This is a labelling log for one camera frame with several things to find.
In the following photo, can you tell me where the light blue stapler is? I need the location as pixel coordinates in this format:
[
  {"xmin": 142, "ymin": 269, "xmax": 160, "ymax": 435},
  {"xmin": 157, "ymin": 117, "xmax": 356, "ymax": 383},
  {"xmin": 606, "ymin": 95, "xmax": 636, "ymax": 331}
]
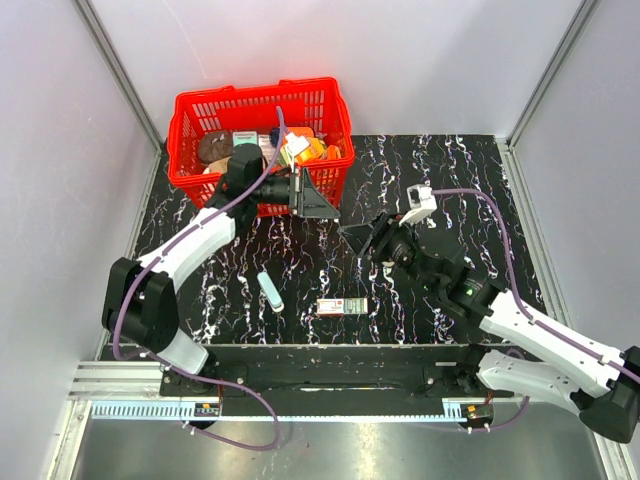
[{"xmin": 257, "ymin": 271, "xmax": 284, "ymax": 313}]

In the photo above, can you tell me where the red white staple box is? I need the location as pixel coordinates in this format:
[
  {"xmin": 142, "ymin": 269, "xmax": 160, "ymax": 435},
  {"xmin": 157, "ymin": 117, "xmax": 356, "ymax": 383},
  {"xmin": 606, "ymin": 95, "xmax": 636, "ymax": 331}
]
[{"xmin": 316, "ymin": 298, "xmax": 369, "ymax": 316}]

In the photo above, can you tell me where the teal white small box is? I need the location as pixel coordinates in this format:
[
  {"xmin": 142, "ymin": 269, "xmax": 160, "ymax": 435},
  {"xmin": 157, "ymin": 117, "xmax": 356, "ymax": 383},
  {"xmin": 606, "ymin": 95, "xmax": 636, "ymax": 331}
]
[{"xmin": 232, "ymin": 131, "xmax": 259, "ymax": 148}]

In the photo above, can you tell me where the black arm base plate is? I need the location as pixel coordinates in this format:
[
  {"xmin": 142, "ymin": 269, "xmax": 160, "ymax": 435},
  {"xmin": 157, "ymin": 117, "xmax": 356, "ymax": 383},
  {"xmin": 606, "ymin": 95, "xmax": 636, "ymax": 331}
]
[{"xmin": 202, "ymin": 344, "xmax": 491, "ymax": 398}]

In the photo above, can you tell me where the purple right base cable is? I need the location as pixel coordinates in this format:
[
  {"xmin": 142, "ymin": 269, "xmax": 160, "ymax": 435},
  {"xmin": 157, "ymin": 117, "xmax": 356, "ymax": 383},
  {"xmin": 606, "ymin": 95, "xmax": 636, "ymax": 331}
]
[{"xmin": 469, "ymin": 394, "xmax": 531, "ymax": 432}]

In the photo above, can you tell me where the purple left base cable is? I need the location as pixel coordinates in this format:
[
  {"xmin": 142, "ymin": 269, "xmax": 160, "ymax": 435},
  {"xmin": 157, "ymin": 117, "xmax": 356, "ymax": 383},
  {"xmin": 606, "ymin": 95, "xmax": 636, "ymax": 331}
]
[{"xmin": 184, "ymin": 377, "xmax": 281, "ymax": 451}]

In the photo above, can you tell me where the orange snack packet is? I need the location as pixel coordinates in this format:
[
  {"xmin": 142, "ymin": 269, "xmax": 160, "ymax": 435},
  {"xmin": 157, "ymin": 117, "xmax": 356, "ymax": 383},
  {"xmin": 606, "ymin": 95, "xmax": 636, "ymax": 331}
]
[{"xmin": 324, "ymin": 145, "xmax": 341, "ymax": 160}]

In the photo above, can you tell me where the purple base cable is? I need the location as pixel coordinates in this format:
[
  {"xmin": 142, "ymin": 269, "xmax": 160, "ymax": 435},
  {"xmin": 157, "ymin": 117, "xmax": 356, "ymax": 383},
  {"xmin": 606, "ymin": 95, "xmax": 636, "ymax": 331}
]
[
  {"xmin": 184, "ymin": 377, "xmax": 281, "ymax": 451},
  {"xmin": 469, "ymin": 394, "xmax": 531, "ymax": 432}
]

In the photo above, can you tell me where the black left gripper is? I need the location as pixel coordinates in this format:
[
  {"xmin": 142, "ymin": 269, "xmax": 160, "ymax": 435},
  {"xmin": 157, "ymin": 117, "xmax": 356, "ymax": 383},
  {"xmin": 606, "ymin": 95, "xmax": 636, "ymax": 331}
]
[{"xmin": 250, "ymin": 166, "xmax": 340, "ymax": 219}]

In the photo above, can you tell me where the yellow green striped box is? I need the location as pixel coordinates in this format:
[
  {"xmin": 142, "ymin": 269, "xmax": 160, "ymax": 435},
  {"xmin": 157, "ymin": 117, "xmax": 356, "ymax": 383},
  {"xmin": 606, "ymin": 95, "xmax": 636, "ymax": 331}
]
[{"xmin": 278, "ymin": 137, "xmax": 327, "ymax": 166}]

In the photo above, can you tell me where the orange bottle blue cap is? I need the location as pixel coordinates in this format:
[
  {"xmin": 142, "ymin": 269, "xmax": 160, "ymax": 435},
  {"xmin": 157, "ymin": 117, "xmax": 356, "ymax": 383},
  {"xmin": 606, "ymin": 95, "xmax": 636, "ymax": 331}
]
[{"xmin": 269, "ymin": 126, "xmax": 315, "ymax": 146}]

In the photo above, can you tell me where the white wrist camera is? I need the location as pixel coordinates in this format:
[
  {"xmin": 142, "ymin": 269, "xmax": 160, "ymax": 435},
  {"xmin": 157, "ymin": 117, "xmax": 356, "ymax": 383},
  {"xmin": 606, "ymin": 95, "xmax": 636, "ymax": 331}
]
[
  {"xmin": 399, "ymin": 184, "xmax": 437, "ymax": 226},
  {"xmin": 280, "ymin": 132, "xmax": 311, "ymax": 166}
]

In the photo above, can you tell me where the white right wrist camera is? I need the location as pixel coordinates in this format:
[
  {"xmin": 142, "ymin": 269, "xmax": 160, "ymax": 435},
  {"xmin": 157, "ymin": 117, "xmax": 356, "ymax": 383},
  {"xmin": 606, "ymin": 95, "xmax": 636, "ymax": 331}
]
[{"xmin": 399, "ymin": 184, "xmax": 437, "ymax": 226}]

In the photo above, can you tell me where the brown round cookie pack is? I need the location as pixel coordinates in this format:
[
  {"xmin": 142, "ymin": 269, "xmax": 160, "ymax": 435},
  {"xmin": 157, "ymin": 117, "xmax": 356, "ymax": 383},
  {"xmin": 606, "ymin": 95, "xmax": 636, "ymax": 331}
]
[{"xmin": 197, "ymin": 130, "xmax": 233, "ymax": 165}]

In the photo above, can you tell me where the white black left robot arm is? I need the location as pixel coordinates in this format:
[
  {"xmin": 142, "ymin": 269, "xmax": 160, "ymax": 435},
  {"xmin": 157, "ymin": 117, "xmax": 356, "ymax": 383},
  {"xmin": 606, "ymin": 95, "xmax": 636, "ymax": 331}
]
[{"xmin": 102, "ymin": 143, "xmax": 340, "ymax": 396}]

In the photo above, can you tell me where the red plastic shopping basket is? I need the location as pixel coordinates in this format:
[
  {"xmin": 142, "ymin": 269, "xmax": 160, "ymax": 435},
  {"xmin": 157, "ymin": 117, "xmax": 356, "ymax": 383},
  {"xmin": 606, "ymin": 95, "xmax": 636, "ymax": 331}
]
[{"xmin": 167, "ymin": 77, "xmax": 355, "ymax": 209}]

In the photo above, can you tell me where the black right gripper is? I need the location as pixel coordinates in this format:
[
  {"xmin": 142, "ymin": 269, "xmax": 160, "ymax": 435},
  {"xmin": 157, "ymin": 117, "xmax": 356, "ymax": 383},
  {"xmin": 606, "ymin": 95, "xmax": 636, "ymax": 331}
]
[{"xmin": 337, "ymin": 209, "xmax": 439, "ymax": 293}]

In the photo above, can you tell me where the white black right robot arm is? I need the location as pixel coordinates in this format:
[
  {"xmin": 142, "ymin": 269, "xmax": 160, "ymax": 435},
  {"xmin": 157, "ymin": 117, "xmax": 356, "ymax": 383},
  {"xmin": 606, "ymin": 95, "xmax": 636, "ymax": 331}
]
[{"xmin": 339, "ymin": 214, "xmax": 639, "ymax": 444}]

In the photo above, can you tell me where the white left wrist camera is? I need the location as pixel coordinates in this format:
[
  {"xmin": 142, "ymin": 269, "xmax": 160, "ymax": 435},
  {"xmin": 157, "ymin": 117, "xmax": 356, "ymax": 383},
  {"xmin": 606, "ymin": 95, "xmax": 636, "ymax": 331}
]
[{"xmin": 280, "ymin": 132, "xmax": 311, "ymax": 166}]

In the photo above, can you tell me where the brown cardboard box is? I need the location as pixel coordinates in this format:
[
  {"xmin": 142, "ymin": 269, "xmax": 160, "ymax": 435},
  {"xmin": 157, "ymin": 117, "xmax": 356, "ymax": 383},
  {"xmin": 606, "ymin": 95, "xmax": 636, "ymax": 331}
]
[{"xmin": 203, "ymin": 157, "xmax": 230, "ymax": 174}]

